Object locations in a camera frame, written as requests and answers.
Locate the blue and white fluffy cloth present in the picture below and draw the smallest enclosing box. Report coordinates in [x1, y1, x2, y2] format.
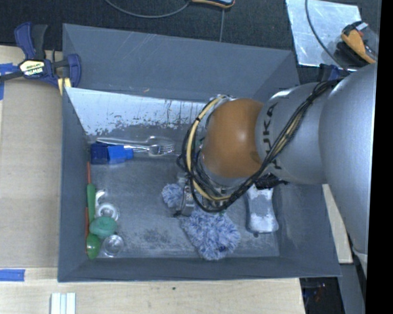
[157, 182, 244, 263]

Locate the silver metal fork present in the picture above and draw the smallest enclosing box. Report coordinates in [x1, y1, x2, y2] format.
[96, 133, 178, 159]

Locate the white and grey flat block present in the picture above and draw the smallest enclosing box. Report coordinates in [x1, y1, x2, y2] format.
[243, 184, 281, 237]

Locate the clear glass cup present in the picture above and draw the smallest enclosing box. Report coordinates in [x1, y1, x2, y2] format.
[100, 233, 125, 259]
[93, 188, 122, 221]

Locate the green round lid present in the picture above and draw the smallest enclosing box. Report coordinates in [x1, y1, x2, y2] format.
[88, 215, 119, 239]

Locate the blue plastic block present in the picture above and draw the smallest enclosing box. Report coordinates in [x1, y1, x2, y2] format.
[89, 142, 135, 168]

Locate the orange thin stick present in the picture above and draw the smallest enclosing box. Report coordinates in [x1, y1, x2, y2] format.
[82, 161, 94, 237]

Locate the green plastic spoon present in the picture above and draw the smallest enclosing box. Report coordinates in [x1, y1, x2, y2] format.
[82, 183, 105, 261]

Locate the grey metal bin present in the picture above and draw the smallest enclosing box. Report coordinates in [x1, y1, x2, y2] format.
[48, 23, 355, 298]

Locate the brown cardboard board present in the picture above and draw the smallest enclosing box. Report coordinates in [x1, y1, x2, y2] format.
[0, 79, 70, 272]

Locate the black cylinder on white bracket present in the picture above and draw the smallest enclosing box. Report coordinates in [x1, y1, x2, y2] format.
[255, 173, 289, 192]

